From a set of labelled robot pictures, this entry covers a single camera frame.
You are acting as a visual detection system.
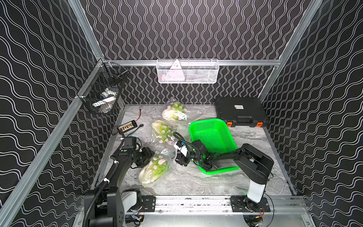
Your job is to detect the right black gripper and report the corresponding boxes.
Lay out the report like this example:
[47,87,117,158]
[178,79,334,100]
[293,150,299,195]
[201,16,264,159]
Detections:
[169,148,202,166]

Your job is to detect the zip-top bag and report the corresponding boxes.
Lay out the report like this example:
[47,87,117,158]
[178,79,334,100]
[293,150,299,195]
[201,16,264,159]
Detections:
[138,147,177,185]

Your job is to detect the green plastic basket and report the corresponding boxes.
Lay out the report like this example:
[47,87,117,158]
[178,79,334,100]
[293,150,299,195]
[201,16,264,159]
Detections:
[188,118,241,175]

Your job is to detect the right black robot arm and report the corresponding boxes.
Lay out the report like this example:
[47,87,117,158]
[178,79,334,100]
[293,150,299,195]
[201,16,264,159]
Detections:
[173,132,274,211]

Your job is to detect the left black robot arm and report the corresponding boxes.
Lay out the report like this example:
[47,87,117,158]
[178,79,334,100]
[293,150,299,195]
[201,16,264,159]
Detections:
[82,137,154,227]

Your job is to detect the middle bagged chinese cabbage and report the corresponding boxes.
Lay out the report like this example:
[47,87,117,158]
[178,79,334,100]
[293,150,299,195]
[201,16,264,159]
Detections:
[151,120,190,146]

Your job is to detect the bagged chinese cabbage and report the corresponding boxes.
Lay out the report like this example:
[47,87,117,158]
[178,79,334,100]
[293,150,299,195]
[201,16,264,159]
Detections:
[162,97,204,122]
[151,120,190,146]

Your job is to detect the far bagged chinese cabbage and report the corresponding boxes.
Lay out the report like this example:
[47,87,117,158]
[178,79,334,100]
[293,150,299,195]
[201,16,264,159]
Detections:
[162,97,204,122]

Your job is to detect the white items in black basket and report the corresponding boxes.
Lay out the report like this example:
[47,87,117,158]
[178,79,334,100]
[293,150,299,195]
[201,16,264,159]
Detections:
[92,88,119,114]

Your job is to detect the black tool case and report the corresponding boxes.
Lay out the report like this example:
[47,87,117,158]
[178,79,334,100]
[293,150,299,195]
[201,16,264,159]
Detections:
[215,97,269,127]

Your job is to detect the pink triangle card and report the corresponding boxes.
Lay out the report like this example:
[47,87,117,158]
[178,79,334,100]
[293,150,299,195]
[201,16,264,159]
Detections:
[165,60,185,82]

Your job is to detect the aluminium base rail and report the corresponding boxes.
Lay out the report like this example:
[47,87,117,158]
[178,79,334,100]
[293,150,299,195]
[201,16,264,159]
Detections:
[79,194,308,215]

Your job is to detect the black wire wall basket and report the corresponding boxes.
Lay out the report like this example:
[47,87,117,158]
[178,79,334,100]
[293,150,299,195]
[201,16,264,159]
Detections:
[80,62,130,115]

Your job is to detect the white wire wall basket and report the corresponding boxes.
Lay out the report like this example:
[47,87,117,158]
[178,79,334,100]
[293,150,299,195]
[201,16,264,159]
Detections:
[156,59,219,84]

